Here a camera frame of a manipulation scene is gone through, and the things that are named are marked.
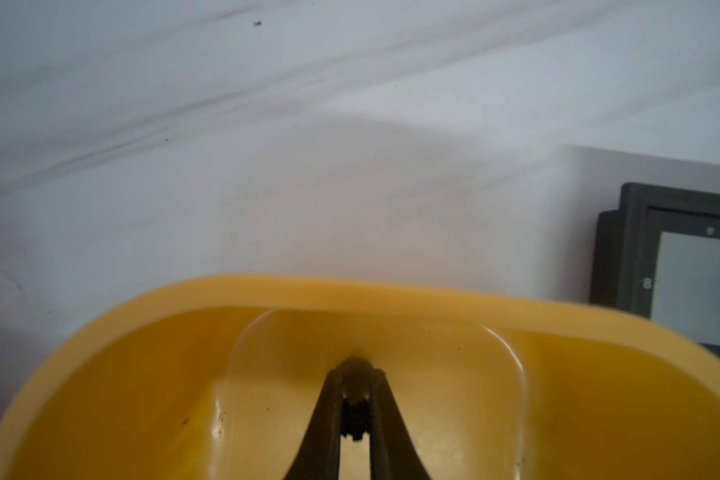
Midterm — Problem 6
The black white chessboard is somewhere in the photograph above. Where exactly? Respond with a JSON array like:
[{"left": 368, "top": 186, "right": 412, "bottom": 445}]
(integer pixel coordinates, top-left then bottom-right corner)
[{"left": 589, "top": 182, "right": 720, "bottom": 358}]

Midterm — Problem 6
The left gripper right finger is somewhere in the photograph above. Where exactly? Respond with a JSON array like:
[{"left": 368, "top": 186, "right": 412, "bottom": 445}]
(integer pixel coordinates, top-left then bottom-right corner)
[{"left": 370, "top": 369, "right": 430, "bottom": 479}]

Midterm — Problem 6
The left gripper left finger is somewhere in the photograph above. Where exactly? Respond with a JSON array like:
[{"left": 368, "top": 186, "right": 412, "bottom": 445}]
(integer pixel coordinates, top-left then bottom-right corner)
[{"left": 285, "top": 369, "right": 343, "bottom": 480}]

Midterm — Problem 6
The yellow plastic tray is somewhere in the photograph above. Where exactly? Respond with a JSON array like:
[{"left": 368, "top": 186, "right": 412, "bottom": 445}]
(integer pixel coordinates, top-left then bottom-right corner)
[{"left": 0, "top": 275, "right": 720, "bottom": 479}]

